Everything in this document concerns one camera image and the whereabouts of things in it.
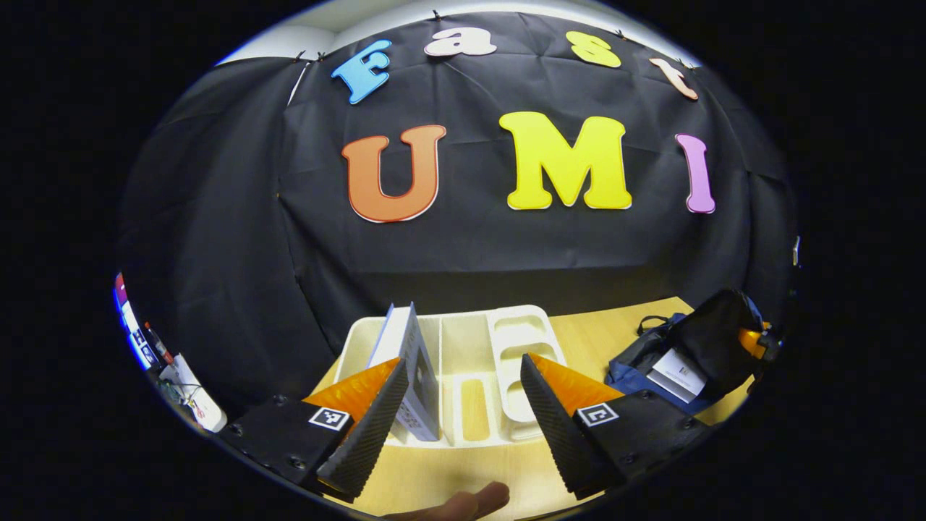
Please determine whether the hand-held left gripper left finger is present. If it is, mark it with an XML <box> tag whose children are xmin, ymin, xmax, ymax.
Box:
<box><xmin>217</xmin><ymin>356</ymin><xmax>409</xmax><ymax>504</ymax></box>

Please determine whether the computer monitor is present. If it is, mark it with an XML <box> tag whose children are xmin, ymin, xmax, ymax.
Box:
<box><xmin>114</xmin><ymin>273</ymin><xmax>160</xmax><ymax>371</ymax></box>

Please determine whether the white book with grey pattern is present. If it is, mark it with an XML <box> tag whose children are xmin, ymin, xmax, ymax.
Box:
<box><xmin>646</xmin><ymin>348</ymin><xmax>708</xmax><ymax>404</ymax></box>

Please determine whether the blue-grey book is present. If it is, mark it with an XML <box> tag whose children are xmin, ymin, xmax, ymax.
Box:
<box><xmin>368</xmin><ymin>302</ymin><xmax>441</xmax><ymax>443</ymax></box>

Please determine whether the white side table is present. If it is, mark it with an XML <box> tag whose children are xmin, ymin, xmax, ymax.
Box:
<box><xmin>156</xmin><ymin>353</ymin><xmax>229</xmax><ymax>433</ymax></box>

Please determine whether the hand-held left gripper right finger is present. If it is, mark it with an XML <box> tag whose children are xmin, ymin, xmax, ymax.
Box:
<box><xmin>521</xmin><ymin>352</ymin><xmax>713</xmax><ymax>500</ymax></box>

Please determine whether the cream plastic bookshelf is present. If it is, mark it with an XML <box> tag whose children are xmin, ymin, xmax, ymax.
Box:
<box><xmin>334</xmin><ymin>304</ymin><xmax>567</xmax><ymax>447</ymax></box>

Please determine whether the black backdrop cloth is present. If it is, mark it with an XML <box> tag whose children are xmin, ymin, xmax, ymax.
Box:
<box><xmin>116</xmin><ymin>11</ymin><xmax>797</xmax><ymax>428</ymax></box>

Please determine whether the red bottle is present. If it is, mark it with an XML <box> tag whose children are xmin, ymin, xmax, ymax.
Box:
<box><xmin>143</xmin><ymin>322</ymin><xmax>174</xmax><ymax>365</ymax></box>

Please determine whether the blue schoolbag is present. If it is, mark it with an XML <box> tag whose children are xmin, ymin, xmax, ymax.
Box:
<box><xmin>606</xmin><ymin>289</ymin><xmax>768</xmax><ymax>415</ymax></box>

